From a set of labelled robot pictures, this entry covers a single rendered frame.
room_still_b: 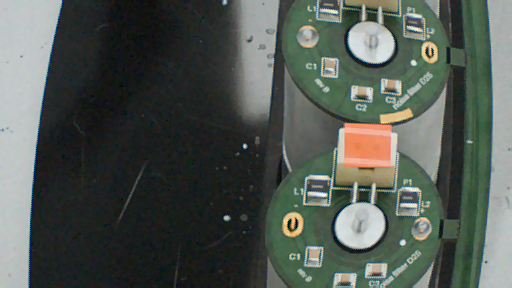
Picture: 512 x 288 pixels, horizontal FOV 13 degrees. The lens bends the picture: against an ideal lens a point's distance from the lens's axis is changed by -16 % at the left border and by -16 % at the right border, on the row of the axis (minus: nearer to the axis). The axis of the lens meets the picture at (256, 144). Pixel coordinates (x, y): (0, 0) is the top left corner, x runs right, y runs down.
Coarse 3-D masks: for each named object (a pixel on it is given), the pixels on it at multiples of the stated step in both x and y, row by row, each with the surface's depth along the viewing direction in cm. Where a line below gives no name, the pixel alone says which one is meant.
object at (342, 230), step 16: (352, 208) 33; (368, 208) 33; (288, 224) 33; (336, 224) 33; (352, 224) 33; (368, 224) 33; (384, 224) 33; (336, 240) 33; (352, 240) 32; (368, 240) 32; (272, 272) 33
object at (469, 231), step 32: (480, 0) 34; (480, 32) 34; (480, 64) 34; (480, 96) 34; (480, 128) 33; (480, 160) 33; (480, 192) 33; (448, 224) 33; (480, 224) 33; (480, 256) 32
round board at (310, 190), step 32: (320, 160) 33; (288, 192) 33; (320, 192) 33; (352, 192) 33; (384, 192) 33; (416, 192) 33; (320, 224) 33; (288, 256) 32; (320, 256) 32; (352, 256) 32; (384, 256) 32; (416, 256) 32
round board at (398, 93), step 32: (320, 0) 34; (416, 0) 34; (288, 32) 34; (320, 32) 34; (416, 32) 34; (288, 64) 34; (320, 64) 34; (352, 64) 34; (416, 64) 34; (448, 64) 34; (320, 96) 34; (352, 96) 34; (384, 96) 34; (416, 96) 34
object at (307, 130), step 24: (360, 24) 34; (360, 48) 34; (384, 48) 34; (288, 96) 35; (288, 120) 35; (312, 120) 34; (336, 120) 34; (432, 120) 34; (288, 144) 36; (312, 144) 35; (336, 144) 34; (408, 144) 34; (432, 144) 35; (288, 168) 36; (432, 168) 36
